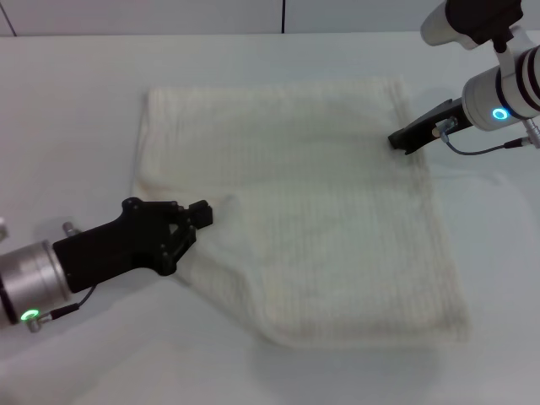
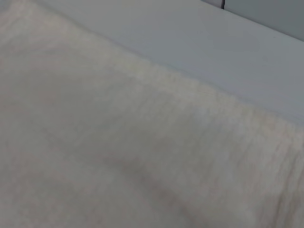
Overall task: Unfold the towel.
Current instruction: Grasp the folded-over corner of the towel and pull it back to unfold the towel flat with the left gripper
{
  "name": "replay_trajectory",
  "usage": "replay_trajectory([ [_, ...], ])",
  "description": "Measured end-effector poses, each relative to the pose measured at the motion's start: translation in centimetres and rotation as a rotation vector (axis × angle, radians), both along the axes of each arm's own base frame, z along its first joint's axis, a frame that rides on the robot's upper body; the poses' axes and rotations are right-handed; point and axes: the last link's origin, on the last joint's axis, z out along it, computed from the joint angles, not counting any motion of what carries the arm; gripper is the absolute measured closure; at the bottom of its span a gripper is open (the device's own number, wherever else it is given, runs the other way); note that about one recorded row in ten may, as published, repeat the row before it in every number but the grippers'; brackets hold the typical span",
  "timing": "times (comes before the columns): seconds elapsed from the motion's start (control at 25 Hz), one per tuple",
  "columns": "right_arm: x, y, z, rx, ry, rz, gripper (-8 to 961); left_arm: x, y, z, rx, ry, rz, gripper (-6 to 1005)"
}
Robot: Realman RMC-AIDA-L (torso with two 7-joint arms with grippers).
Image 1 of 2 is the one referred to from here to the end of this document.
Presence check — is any grey left gripper cable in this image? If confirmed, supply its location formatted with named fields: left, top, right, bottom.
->
left=24, top=285, right=97, bottom=333

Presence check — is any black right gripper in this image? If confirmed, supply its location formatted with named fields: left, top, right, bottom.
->
left=387, top=99, right=469, bottom=156

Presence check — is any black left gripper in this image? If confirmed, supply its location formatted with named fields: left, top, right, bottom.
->
left=52, top=197, right=215, bottom=294

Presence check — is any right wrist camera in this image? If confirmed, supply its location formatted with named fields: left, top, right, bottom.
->
left=420, top=0, right=524, bottom=51

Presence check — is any grey right gripper cable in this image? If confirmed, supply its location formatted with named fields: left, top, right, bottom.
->
left=433, top=116, right=540, bottom=157

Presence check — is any cream white towel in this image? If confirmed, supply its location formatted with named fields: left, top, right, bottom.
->
left=130, top=74, right=470, bottom=347

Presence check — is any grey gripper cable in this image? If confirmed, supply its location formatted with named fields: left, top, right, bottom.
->
left=24, top=285, right=97, bottom=333
left=433, top=116, right=540, bottom=157

